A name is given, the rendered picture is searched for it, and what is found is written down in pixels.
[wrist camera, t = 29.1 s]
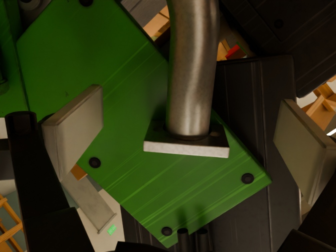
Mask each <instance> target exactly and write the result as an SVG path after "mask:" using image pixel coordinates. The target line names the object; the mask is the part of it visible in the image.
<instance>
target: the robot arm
mask: <svg viewBox="0 0 336 252"><path fill-rule="evenodd" d="M4 119H5V125H6V132H7V138H2V139H0V181H5V180H14V182H15V187H16V193H17V199H18V204H19V210H20V215H21V221H22V226H23V232H24V238H25V243H26V249H27V252H95V250H94V248H93V246H92V243H91V241H90V239H89V236H88V234H87V232H86V230H85V227H84V225H83V223H82V220H81V218H80V216H79V214H78V211H77V209H76V208H75V206H73V207H70V205H69V203H68V200H67V198H66V196H65V193H64V191H63V188H62V186H61V184H60V182H61V181H63V180H64V178H65V177H66V176H67V174H68V173H69V172H70V170H71V169H72V168H73V166H74V165H75V164H76V162H77V161H78V160H79V158H80V157H81V156H82V155H83V153H84V152H85V151H86V149H87V148H88V147H89V145H90V144H91V143H92V141H93V140H94V139H95V137H96V136H97V135H98V133H99V132H100V131H101V129H102V128H103V127H104V110H103V87H102V86H101V84H92V85H91V86H90V87H88V88H87V89H86V90H84V91H83V92H82V93H81V94H79V95H78V96H77V97H75V98H74V99H73V100H72V101H70V102H69V103H68V104H66V105H65V106H64V107H62V108H61V109H60V110H59V111H57V112H56V113H52V114H49V115H47V116H45V117H44V118H42V119H41V120H40V121H38V122H37V114H36V113H35V112H32V111H15V112H11V113H8V114H7V115H5V117H4ZM273 142H274V144H275V146H276V148H277V149H278V151H279V153H280V155H281V157H282V158H283V160H284V162H285V164H286V166H287V167H288V169H289V171H290V173H291V175H292V176H293V178H294V180H295V182H296V184H297V186H298V187H299V189H300V191H301V193H302V195H303V196H304V198H305V200H306V202H307V204H309V206H310V207H312V208H311V210H310V211H309V213H308V214H307V216H306V217H305V219H304V220H303V222H302V224H301V225H300V227H299V228H298V230H296V229H292V230H291V231H290V233H289V234H288V236H287V237H286V239H285V240H284V242H283V243H282V245H281V246H280V248H279V249H278V251H277V252H336V138H334V137H332V136H330V135H327V134H326V133H325V132H324V131H323V130H322V129H321V128H320V127H319V126H318V125H317V124H316V123H315V122H314V121H313V120H312V119H311V118H310V117H309V116H308V115H307V114H306V113H305V112H304V111H303V110H302V109H301V108H300V107H299V106H298V105H297V104H296V103H295V102H294V101H293V100H292V99H283V100H281V103H280V108H279V112H278V117H277V122H276V127H275V132H274V137H273ZM106 252H171V251H168V250H165V249H161V248H158V247H155V246H152V245H149V244H143V243H134V242H124V241H117V244H116V247H115V250H112V251H106Z"/></svg>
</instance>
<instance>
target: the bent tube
mask: <svg viewBox="0 0 336 252"><path fill-rule="evenodd" d="M166 3H167V7H168V12H169V19H170V47H169V65H168V83H167V101H166V118H165V120H151V121H150V123H149V126H148V129H147V132H146V135H145V137H144V140H143V151H145V152H157V153H169V154H182V155H194V156H207V157H219V158H228V157H229V152H230V146H229V143H228V139H227V136H226V133H225V129H224V126H223V125H218V124H210V118H211V109H212V100H213V91H214V83H215V74H216V65H217V56H218V47H219V38H220V8H219V0H166Z"/></svg>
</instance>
